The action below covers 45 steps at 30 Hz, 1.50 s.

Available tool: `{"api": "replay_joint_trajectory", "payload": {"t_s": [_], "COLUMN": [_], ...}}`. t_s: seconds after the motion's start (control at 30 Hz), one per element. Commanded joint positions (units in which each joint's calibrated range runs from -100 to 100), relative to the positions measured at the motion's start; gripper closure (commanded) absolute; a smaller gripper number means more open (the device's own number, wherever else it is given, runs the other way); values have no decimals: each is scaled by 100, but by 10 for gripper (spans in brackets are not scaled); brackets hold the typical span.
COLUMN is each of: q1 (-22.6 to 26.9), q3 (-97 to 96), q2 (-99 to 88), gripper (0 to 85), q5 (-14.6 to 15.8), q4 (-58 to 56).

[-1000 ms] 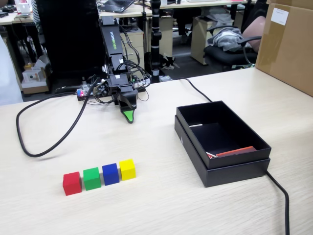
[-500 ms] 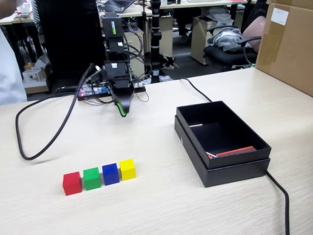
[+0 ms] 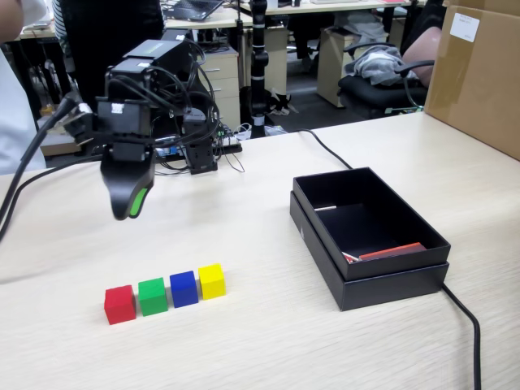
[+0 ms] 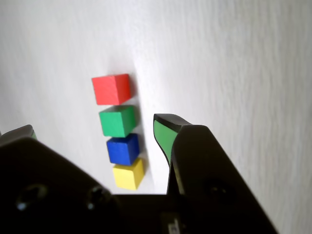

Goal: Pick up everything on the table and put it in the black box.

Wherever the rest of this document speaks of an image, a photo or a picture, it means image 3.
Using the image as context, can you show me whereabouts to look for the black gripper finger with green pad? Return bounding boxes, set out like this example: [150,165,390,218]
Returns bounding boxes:
[128,183,154,219]
[99,148,156,223]

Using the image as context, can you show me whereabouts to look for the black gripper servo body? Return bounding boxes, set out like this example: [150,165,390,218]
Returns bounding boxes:
[97,98,153,163]

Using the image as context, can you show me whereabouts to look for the green wooden cube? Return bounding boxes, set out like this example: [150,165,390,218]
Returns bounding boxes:
[137,277,169,317]

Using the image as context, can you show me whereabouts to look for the blue wooden cube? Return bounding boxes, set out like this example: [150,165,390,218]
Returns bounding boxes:
[169,270,200,309]

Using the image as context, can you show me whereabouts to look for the red wooden cube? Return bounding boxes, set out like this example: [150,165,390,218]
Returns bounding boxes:
[103,284,137,326]

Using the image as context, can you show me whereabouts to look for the yellow wooden cube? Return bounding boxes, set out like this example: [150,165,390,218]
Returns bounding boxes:
[197,263,227,301]

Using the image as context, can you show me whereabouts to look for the person bare forearm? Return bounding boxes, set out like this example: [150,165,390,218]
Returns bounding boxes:
[0,0,46,42]

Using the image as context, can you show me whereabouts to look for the black cardboard box tray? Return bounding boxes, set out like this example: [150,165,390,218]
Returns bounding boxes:
[291,165,453,282]

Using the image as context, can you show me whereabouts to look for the black box lid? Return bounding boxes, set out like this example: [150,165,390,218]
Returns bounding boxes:
[288,190,451,313]

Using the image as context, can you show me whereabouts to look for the large brown cardboard box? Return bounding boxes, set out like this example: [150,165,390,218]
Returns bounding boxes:
[423,0,520,163]

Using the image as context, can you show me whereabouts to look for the black chair backrest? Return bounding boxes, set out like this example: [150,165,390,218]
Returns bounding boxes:
[60,0,166,119]

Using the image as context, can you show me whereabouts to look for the person white shirt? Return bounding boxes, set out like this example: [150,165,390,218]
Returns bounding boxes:
[0,46,46,176]

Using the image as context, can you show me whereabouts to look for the beige drawer cabinet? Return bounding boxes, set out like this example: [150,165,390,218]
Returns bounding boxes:
[201,44,244,132]

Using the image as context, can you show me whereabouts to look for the person striped shirt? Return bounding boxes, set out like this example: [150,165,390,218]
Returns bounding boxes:
[51,0,167,54]

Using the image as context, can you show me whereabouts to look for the beige office desk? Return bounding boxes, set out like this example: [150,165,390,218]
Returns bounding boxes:
[239,0,427,17]
[164,7,306,32]
[19,23,58,41]

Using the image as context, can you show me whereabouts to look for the dark open laptop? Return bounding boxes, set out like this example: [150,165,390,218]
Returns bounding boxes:
[167,0,225,22]

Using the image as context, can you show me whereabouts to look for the black vertical stand pole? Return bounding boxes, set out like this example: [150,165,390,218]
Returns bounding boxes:
[248,0,270,140]

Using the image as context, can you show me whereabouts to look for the black white shoes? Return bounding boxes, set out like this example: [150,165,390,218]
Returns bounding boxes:
[266,91,300,117]

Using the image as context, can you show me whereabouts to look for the beige desk side panel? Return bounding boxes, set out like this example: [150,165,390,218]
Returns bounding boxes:
[263,26,290,93]

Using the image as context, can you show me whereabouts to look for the beige storage cabinet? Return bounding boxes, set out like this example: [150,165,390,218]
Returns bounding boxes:
[316,27,393,109]

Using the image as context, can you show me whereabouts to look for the black office armchair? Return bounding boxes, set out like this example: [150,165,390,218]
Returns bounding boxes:
[337,41,436,119]

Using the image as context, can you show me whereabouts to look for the flat red card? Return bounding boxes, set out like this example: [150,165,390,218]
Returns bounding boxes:
[358,241,427,262]

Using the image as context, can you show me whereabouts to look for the grey crumpled clothing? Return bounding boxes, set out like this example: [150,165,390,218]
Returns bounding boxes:
[349,44,419,87]

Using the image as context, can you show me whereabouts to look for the seated person black shirt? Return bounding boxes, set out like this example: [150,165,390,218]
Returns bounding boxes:
[400,0,448,54]

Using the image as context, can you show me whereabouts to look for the white shipping label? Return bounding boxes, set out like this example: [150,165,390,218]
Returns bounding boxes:
[452,12,481,42]

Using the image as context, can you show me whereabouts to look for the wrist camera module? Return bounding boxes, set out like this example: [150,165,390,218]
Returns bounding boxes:
[63,101,101,146]

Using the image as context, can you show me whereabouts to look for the thick black camera cable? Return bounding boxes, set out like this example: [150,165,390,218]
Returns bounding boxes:
[0,93,106,245]

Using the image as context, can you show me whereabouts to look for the black servo wire bundle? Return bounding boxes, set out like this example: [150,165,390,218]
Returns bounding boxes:
[154,38,247,176]

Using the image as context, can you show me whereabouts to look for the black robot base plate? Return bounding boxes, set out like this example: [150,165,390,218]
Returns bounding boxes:
[152,141,244,168]

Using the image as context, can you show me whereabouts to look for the black power cable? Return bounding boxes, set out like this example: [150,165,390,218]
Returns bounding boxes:
[297,128,483,390]

